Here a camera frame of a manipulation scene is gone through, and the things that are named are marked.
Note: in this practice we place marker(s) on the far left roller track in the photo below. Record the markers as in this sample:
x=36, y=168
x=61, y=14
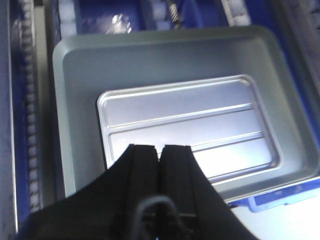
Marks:
x=28, y=49

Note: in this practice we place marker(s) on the steel flow rack frame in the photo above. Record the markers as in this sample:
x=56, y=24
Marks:
x=241, y=97

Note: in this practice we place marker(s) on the grey deep tray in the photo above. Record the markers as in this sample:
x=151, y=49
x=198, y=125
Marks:
x=80, y=100

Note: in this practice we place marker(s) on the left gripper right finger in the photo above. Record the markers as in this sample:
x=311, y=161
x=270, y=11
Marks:
x=199, y=206

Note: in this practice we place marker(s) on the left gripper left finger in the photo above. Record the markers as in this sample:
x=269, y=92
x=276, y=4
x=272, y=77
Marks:
x=101, y=210

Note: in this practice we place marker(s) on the middle white roller track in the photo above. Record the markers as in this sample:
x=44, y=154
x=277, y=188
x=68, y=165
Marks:
x=160, y=15

